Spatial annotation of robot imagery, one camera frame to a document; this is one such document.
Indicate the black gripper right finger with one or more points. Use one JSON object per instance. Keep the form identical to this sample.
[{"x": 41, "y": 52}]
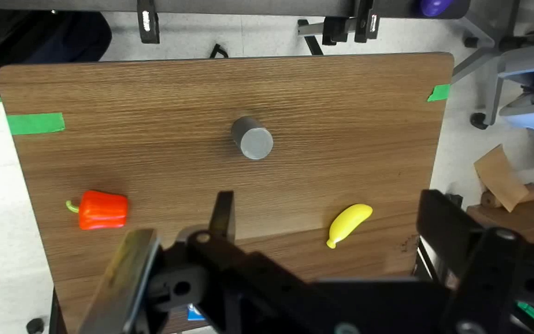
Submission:
[{"x": 447, "y": 241}]

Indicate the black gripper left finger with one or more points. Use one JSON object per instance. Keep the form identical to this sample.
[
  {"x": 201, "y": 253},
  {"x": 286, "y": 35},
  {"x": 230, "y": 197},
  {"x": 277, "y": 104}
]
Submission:
[{"x": 223, "y": 217}]

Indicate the yellow toy banana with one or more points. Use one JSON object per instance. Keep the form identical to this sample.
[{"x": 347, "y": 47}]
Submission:
[{"x": 347, "y": 221}]

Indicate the grey cylinder block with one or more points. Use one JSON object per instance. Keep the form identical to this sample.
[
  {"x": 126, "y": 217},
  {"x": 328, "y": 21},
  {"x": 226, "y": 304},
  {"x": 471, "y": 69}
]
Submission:
[{"x": 251, "y": 137}]

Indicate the brown cardboard piece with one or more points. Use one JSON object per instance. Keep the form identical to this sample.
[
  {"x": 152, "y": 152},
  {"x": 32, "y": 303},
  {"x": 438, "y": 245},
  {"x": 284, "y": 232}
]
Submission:
[{"x": 497, "y": 175}]

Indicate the red toy bell pepper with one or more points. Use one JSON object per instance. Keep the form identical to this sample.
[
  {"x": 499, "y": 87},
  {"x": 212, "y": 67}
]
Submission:
[{"x": 99, "y": 210}]

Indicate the wooden table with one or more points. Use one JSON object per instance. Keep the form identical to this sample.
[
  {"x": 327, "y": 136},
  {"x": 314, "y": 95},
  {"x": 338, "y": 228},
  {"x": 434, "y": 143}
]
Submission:
[{"x": 347, "y": 128}]

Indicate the small green tape piece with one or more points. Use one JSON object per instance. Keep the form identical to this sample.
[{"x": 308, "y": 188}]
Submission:
[{"x": 440, "y": 93}]

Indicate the office chair base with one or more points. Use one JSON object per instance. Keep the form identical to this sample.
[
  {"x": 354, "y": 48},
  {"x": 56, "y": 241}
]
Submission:
[{"x": 501, "y": 58}]

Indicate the green tape strip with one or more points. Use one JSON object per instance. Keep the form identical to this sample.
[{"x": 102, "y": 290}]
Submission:
[{"x": 36, "y": 123}]

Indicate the purple round object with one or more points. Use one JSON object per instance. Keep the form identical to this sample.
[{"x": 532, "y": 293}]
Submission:
[{"x": 434, "y": 8}]

